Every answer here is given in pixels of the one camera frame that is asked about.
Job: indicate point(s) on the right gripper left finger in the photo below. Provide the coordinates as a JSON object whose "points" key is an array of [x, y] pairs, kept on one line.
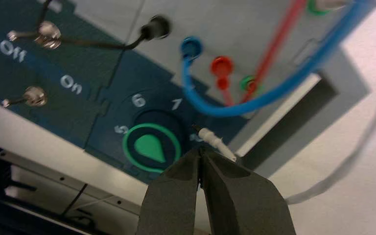
{"points": [[171, 201]]}

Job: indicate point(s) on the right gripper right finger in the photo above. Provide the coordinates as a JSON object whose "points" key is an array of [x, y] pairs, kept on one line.
{"points": [[240, 204]]}

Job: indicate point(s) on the black and green rotary knob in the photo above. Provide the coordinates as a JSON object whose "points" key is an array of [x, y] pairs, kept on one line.
{"points": [[149, 147]]}

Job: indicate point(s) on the aluminium table edge strip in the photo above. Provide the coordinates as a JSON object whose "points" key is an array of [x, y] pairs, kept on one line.
{"points": [[90, 190]]}

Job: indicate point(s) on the grey and teal control box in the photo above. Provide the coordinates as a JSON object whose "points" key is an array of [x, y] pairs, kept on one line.
{"points": [[77, 110]]}

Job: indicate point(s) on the metal toggle switch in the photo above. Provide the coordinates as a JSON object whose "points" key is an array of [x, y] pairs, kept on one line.
{"points": [[48, 34], [36, 96]]}

